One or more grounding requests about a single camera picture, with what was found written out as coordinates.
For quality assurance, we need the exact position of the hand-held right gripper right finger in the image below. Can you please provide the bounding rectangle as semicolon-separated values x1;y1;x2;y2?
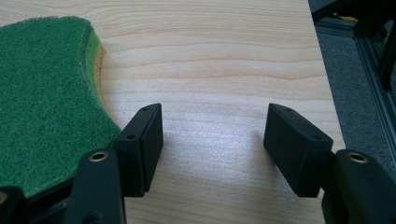
262;103;334;198

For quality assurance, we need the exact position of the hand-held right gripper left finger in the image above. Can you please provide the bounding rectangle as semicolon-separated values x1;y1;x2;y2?
112;103;164;199

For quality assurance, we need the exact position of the green and yellow scouring sponge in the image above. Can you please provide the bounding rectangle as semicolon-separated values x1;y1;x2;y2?
0;16;122;199

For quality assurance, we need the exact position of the aluminium floor rail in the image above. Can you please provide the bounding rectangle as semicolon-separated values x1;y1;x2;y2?
314;18;396;169

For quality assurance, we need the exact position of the black metal frame stand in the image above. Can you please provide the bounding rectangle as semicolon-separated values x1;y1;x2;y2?
311;0;396;92

